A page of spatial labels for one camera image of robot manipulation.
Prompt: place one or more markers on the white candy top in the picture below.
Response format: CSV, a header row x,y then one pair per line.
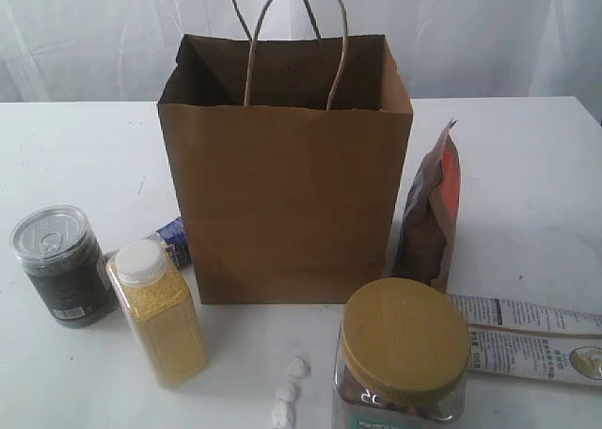
x,y
298,368

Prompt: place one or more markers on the nut jar with gold lid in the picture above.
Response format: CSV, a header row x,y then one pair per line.
x,y
402,358

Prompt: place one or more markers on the dark jar with metal lid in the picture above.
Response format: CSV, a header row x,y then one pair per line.
x,y
60,253

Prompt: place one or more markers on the white long noodle package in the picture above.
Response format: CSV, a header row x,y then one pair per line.
x,y
530,341

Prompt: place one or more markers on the white candy bottom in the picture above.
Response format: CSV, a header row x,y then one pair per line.
x,y
282,415

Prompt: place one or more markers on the blue white milk carton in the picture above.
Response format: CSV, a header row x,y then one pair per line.
x,y
173,240

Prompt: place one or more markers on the white curtain backdrop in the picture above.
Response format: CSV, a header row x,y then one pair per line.
x,y
124,50

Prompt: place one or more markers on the brown paper bag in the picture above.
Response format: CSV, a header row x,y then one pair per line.
x,y
286,157

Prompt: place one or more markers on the yellow grain plastic bottle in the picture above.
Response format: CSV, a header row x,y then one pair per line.
x,y
160,311

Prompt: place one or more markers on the brown pouch with orange label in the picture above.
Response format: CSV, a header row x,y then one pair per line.
x,y
428,228

